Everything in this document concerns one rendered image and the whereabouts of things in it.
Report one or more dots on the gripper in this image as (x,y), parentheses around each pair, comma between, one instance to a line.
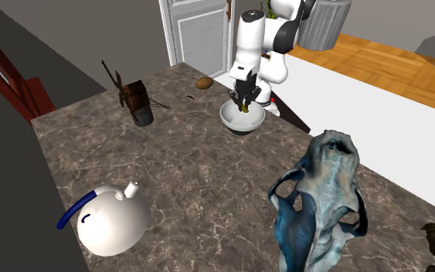
(246,87)

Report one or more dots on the small olive green object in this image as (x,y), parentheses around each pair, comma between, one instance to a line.
(245,108)

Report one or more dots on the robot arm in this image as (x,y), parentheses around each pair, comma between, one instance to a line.
(253,45)

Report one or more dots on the white bowl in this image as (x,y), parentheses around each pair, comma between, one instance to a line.
(242,121)

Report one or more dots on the brown potato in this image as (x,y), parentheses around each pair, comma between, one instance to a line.
(204,83)

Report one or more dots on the white door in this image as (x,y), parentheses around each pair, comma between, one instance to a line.
(196,32)

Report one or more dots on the grey ribbed bin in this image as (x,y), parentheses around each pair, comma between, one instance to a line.
(324,24)

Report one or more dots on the blue and grey vase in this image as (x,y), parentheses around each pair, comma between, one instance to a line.
(320,207)

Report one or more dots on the red wooden window frame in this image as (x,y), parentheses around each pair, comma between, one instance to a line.
(6,71)

